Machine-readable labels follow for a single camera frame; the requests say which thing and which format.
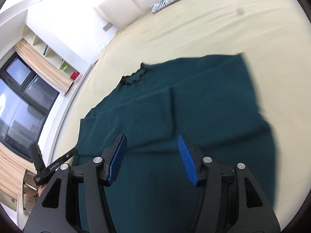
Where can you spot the dark green knit sweater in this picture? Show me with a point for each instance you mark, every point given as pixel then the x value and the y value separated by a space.
pixel 211 100

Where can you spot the grey wall switch panel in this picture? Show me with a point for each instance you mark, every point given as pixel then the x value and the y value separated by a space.
pixel 107 27

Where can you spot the white wall shelf unit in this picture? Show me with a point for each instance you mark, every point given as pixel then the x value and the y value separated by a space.
pixel 46 51

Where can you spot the red storage box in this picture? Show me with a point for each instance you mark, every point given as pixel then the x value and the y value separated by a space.
pixel 74 75

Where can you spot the beige bed with sheet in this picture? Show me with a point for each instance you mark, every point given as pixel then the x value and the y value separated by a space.
pixel 273 37

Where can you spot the person right hand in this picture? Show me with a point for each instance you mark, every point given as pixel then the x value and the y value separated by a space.
pixel 41 189

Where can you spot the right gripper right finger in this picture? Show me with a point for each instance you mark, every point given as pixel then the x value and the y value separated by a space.
pixel 231 199

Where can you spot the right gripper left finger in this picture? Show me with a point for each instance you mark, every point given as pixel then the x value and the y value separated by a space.
pixel 57 209

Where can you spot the beige curtain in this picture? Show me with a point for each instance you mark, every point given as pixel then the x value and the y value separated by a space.
pixel 12 170
pixel 43 68

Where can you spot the dark framed window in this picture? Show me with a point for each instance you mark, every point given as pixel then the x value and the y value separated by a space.
pixel 26 100

